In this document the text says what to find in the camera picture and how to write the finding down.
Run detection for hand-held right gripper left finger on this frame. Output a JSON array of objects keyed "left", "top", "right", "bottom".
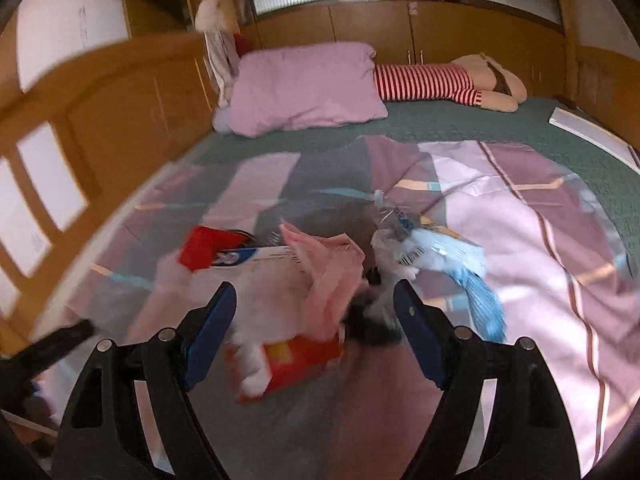
[{"left": 52, "top": 281, "right": 238, "bottom": 480}]

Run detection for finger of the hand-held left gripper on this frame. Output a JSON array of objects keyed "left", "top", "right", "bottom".
[{"left": 20, "top": 318, "right": 97, "bottom": 377}]

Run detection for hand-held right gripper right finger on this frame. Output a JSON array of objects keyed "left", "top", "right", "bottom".
[{"left": 392, "top": 279, "right": 581, "bottom": 480}]

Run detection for blue and white medicine box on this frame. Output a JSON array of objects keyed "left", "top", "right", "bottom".
[{"left": 197, "top": 246, "right": 315, "bottom": 347}]

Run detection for red packet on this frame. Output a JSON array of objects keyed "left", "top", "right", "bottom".
[{"left": 179, "top": 226, "right": 247, "bottom": 274}]

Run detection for blue and white wrapper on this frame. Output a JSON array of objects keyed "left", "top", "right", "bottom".
[{"left": 371, "top": 189, "right": 507, "bottom": 345}]

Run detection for red yellow snack bag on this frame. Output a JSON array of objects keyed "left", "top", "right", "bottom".
[{"left": 226, "top": 334, "right": 347, "bottom": 405}]

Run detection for pink plastic bag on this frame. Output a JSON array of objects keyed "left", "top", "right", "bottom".
[{"left": 279, "top": 222, "right": 369, "bottom": 352}]

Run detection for black crumpled bag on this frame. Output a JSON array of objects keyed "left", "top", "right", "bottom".
[{"left": 344, "top": 296, "right": 402, "bottom": 347}]

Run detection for crumpled white tissue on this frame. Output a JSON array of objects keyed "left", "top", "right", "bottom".
[{"left": 234, "top": 340, "right": 275, "bottom": 397}]

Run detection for pink patchwork blanket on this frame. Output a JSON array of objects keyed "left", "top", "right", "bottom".
[{"left": 65, "top": 135, "right": 629, "bottom": 480}]

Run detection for wooden bed headboard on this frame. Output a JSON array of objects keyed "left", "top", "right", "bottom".
[{"left": 0, "top": 34, "right": 222, "bottom": 357}]

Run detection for green bed sheet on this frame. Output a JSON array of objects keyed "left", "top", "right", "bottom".
[{"left": 189, "top": 96, "right": 640, "bottom": 291}]

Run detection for red striped plush doll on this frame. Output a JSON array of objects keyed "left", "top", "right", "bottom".
[{"left": 374, "top": 52, "right": 529, "bottom": 114}]

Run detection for pink pillow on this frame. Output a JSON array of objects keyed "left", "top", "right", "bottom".
[{"left": 212, "top": 42, "right": 389, "bottom": 139}]

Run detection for white flat board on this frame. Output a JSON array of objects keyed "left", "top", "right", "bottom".
[{"left": 548, "top": 106, "right": 640, "bottom": 167}]

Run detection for white hanging cloth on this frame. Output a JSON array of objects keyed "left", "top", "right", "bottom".
[{"left": 194, "top": 0, "right": 240, "bottom": 107}]

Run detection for wooden wall cabinets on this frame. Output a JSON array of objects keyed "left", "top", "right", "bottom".
[{"left": 239, "top": 0, "right": 577, "bottom": 100}]

